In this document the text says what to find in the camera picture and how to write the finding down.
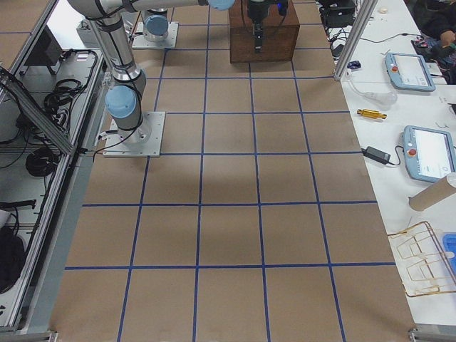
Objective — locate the dark wooden drawer cabinet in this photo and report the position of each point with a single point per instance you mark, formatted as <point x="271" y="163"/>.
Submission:
<point x="281" y="29"/>

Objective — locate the far blue teach pendant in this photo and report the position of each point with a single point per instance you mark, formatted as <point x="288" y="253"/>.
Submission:
<point x="409" y="72"/>

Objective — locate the gold wire rack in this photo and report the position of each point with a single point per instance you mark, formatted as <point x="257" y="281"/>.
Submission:
<point x="426" y="266"/>

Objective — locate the aluminium frame post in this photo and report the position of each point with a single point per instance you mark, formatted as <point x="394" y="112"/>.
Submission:
<point x="361" y="21"/>

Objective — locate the cardboard tube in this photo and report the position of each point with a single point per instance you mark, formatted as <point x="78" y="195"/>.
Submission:
<point x="433" y="194"/>

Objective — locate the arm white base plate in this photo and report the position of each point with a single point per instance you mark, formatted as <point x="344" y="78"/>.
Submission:
<point x="145" y="141"/>
<point x="149" y="41"/>

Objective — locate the small blue device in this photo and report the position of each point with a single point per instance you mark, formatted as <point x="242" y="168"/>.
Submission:
<point x="354" y="65"/>

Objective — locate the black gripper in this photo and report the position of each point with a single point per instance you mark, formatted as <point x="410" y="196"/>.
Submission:
<point x="256" y="12"/>

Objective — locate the blue teach pendant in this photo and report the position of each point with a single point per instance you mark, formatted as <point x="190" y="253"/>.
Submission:
<point x="409" y="72"/>
<point x="429" y="153"/>

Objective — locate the near blue teach pendant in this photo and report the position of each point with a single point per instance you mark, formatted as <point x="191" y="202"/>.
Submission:
<point x="429" y="153"/>

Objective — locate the white light bulb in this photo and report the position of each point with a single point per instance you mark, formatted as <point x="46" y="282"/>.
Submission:
<point x="383" y="99"/>

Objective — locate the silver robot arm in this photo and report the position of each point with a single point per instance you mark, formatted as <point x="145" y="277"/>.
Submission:
<point x="155" y="24"/>
<point x="123" y="101"/>

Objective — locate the black power adapter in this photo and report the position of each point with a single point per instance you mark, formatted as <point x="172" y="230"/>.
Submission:
<point x="376" y="155"/>

